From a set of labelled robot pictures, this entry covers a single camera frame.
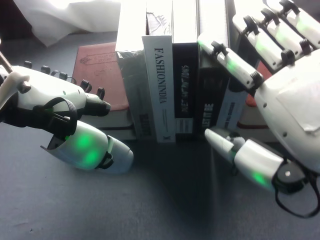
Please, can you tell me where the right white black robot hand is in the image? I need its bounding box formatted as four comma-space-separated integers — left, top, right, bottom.
198, 0, 320, 197

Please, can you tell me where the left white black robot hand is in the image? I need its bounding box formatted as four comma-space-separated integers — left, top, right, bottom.
4, 59, 135, 175

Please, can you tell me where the black LET IT BE book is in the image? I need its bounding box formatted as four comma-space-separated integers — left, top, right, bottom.
193, 0, 231, 137

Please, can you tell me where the red embossed book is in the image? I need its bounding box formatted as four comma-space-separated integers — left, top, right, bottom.
72, 41, 138, 141

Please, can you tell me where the white AROUND THE WORLD book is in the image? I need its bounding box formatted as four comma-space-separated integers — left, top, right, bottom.
215, 0, 251, 132

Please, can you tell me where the silver plastic-wrapped book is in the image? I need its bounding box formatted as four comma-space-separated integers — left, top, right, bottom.
115, 0, 153, 140

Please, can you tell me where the white FASHIONINDIA book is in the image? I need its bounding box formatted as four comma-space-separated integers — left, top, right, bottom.
141, 0, 177, 144

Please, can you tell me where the black NET GMT book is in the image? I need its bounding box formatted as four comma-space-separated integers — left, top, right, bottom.
171, 0, 201, 137

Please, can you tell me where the white draped cloth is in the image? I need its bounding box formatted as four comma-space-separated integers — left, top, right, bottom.
12, 0, 121, 48

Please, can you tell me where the grey table cloth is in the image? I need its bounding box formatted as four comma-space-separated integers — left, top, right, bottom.
0, 32, 320, 240

